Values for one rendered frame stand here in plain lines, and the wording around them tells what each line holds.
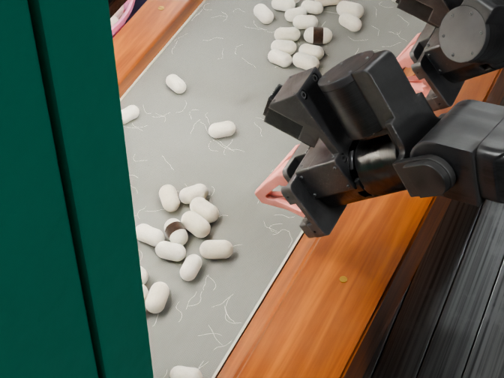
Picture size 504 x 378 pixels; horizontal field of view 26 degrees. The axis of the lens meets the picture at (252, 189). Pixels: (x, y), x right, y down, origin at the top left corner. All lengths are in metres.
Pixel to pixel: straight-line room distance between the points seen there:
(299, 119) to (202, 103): 0.41
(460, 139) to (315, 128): 0.14
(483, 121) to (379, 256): 0.31
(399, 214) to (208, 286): 0.23
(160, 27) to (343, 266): 0.46
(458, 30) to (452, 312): 0.33
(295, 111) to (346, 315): 0.25
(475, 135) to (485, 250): 0.44
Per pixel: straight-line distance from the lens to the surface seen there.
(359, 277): 1.16
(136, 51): 1.42
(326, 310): 1.14
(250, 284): 1.19
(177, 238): 1.21
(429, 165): 0.91
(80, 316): 0.36
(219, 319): 1.16
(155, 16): 1.48
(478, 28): 1.11
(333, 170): 0.99
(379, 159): 0.97
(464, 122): 0.93
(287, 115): 0.99
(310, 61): 1.41
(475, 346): 1.25
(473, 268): 1.32
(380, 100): 0.94
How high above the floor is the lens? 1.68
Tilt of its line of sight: 47 degrees down
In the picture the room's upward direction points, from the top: straight up
